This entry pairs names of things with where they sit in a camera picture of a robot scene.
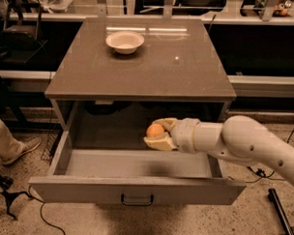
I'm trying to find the black bar on floor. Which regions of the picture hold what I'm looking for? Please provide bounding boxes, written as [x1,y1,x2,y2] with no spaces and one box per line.
[268,189,294,235]

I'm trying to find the beige shoe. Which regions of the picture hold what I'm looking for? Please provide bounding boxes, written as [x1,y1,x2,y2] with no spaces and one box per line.
[1,137,42,166]

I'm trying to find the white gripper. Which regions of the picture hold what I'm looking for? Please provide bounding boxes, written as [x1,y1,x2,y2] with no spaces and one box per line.
[143,117,200,153]

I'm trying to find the black drawer handle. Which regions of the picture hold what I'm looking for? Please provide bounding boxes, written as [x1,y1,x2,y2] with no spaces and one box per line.
[120,194,154,207]

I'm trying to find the white bowl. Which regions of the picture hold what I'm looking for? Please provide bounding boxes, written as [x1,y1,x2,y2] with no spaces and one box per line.
[106,31,145,55]

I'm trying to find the fruit pile on shelf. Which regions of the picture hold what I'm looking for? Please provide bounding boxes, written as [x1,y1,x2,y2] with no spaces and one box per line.
[273,0,293,16]

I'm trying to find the orange fruit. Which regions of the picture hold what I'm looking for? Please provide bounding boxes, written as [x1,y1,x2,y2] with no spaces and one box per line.
[146,124,165,138]

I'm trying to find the black chair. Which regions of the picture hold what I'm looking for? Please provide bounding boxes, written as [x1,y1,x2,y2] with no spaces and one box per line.
[0,0,44,61]

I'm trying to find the black cable left floor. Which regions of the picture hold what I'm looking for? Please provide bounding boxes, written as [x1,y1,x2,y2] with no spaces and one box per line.
[26,185,69,235]

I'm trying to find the black cable floor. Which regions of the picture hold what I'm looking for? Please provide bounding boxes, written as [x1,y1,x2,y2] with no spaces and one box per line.
[26,185,69,235]
[226,116,294,186]

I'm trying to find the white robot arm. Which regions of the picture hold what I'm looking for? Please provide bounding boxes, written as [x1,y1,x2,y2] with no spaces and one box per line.
[143,116,294,186]

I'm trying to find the grey counter cabinet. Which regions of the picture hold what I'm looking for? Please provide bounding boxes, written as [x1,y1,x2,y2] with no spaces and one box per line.
[45,16,236,126]

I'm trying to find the black tripod foot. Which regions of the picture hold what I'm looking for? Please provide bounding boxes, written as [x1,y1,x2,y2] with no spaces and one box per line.
[0,175,32,220]

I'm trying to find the grey open top drawer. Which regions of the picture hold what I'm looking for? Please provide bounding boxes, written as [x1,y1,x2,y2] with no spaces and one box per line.
[27,97,250,211]

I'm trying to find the black cable right floor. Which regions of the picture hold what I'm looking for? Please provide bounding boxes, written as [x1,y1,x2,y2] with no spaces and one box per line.
[226,116,294,186]

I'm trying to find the person's leg beige trousers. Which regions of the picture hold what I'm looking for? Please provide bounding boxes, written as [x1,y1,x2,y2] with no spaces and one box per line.
[0,119,26,165]

